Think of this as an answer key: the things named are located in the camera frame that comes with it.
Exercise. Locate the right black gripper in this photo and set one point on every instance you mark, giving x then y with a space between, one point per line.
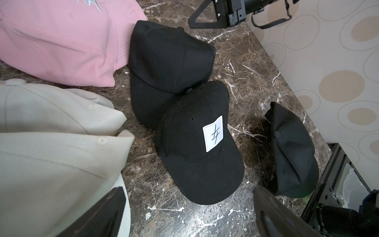
213 14

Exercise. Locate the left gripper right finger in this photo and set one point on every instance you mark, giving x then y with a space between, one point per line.
276 220

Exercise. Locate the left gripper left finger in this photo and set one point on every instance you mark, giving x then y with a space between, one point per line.
101 220

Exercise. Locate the black cap front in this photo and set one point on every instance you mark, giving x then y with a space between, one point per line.
296 168

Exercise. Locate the black cap with white patch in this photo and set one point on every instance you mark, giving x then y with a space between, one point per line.
197 148

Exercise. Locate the white Colorado cap front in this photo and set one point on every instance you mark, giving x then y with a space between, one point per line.
29 107

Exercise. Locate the pink baseball cap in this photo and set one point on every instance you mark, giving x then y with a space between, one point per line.
74 43

